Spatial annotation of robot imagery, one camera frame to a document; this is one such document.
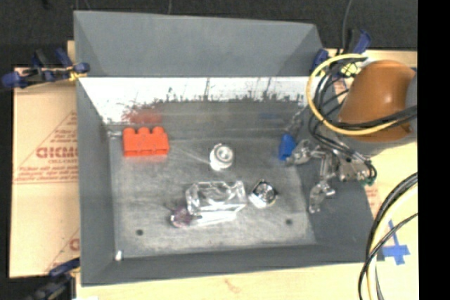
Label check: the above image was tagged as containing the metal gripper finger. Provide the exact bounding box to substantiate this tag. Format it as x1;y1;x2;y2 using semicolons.
285;138;322;167
308;180;337;215

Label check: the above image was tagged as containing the small blue block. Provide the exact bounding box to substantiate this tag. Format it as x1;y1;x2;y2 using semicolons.
278;133;295;162

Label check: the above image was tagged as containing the small clear glass jar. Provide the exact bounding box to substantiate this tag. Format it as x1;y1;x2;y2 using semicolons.
247;179;279;210

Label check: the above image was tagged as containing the white round cap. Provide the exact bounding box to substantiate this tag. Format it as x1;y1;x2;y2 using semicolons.
209;143;236;172

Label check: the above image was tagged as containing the clear glass block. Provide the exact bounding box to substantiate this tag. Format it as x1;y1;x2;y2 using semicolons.
184;180;248;228

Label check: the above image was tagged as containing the clear purple glass piece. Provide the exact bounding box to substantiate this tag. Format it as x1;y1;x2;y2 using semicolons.
169;205;195;229

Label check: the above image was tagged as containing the grey metal bin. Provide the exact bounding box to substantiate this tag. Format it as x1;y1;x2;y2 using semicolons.
72;10;375;286

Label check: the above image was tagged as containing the orange-red toy brick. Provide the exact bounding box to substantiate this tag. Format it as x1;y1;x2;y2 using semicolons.
122;126;171;157

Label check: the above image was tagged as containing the brown cardboard board red print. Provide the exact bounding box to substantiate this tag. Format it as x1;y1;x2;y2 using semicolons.
8;40;82;279

